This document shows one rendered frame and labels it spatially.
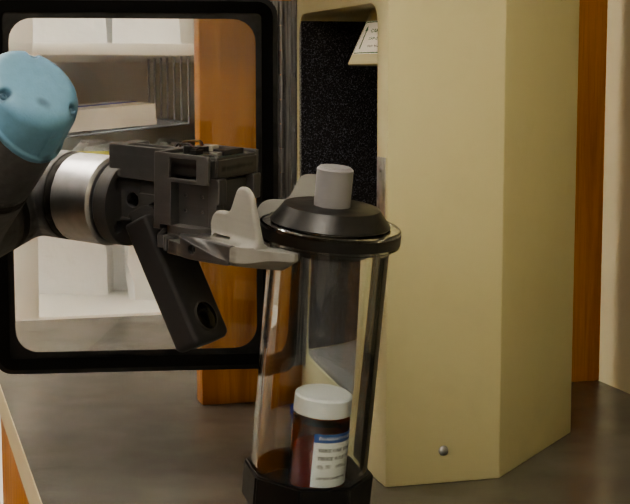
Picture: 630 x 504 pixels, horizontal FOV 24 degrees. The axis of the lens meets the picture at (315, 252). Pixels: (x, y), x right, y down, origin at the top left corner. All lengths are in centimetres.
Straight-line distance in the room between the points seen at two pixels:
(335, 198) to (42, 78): 23
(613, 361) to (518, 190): 53
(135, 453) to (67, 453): 7
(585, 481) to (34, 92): 61
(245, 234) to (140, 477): 35
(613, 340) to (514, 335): 48
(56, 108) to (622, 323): 92
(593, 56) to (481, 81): 47
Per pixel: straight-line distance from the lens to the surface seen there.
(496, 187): 131
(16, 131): 108
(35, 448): 148
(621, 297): 181
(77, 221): 121
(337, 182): 109
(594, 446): 149
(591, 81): 176
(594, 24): 176
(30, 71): 110
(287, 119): 157
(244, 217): 109
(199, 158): 113
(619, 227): 180
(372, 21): 140
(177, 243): 113
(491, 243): 131
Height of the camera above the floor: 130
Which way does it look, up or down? 7 degrees down
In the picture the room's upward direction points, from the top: straight up
